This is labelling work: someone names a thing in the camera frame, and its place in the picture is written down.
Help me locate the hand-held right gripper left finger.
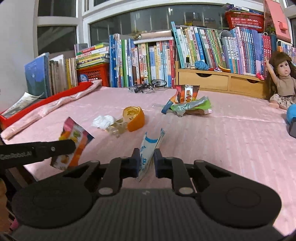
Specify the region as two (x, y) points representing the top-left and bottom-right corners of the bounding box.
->
(54, 148), (141, 197)

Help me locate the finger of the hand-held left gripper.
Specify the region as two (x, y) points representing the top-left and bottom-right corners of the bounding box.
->
(34, 138), (77, 163)

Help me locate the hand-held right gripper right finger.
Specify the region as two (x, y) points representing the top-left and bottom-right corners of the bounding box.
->
(154, 148), (241, 197)

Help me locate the blue white packet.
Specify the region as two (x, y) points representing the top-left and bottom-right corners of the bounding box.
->
(136, 128), (166, 182)

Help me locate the colourful snack packet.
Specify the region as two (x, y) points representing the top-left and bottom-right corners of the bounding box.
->
(50, 116), (95, 171)

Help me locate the orange peel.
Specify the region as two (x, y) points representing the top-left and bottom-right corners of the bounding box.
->
(122, 106), (146, 132)

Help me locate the orange cardboard snack box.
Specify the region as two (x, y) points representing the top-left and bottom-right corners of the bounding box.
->
(174, 85), (200, 104)

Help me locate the row of large leaning books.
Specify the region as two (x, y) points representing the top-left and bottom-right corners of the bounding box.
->
(24, 52), (78, 99)

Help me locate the stack of flat picture books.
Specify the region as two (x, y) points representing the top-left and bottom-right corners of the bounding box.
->
(75, 42), (110, 69)

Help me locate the row of tall upright books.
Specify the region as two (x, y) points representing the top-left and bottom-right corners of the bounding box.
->
(109, 33), (176, 89)

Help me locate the row of books on organizer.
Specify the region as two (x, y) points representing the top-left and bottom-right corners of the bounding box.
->
(171, 21), (278, 76)

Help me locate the row of small thin books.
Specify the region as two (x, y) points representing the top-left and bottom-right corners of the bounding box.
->
(276, 39), (296, 64)

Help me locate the small clear plastic wrapper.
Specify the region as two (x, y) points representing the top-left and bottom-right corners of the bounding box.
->
(105, 118), (128, 138)

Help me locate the folded pink striped cloth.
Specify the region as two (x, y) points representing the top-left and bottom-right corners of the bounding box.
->
(1, 79), (102, 140)

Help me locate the white crumpled tissue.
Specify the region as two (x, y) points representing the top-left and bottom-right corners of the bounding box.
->
(92, 115), (116, 130)

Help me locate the glossy magazine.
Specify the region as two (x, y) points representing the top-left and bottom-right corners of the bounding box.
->
(2, 91), (45, 118)

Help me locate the blue plastic wrapper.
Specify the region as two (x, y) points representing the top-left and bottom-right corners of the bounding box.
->
(161, 97), (177, 114)

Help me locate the brown snack wrapper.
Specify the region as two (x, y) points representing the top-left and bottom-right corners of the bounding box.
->
(185, 108), (213, 116)

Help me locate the red tray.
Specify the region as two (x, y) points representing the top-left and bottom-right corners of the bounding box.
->
(0, 81), (93, 130)

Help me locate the pink striped bedsheet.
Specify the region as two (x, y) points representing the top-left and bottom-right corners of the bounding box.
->
(0, 86), (296, 234)

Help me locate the green plastic wrapper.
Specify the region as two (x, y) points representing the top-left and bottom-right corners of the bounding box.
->
(171, 96), (212, 117)

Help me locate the black toy bicycle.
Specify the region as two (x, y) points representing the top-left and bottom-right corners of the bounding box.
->
(128, 79), (167, 94)

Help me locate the red plastic crate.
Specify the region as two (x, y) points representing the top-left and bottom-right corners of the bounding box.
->
(77, 63), (110, 87)

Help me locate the wooden drawer organizer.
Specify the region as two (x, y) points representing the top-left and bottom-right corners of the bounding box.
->
(175, 61), (270, 100)

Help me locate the blue yarn ball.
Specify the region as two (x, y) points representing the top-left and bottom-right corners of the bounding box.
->
(194, 60), (210, 70)

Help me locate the beige flat-lying book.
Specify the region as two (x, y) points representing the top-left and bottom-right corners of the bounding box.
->
(134, 30), (174, 44)

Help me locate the black power adapter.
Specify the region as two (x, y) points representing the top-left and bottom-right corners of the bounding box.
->
(288, 120), (296, 139)

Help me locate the blue plush toy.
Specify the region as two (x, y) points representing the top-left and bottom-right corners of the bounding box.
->
(286, 107), (296, 126)

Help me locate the long-haired doll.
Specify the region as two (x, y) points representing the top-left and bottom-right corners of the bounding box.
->
(264, 51), (296, 110)

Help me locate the red plastic basket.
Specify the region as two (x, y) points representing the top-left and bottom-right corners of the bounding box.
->
(225, 10), (264, 33)

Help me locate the pink house-shaped box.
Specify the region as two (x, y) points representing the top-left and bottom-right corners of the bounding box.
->
(264, 0), (292, 43)

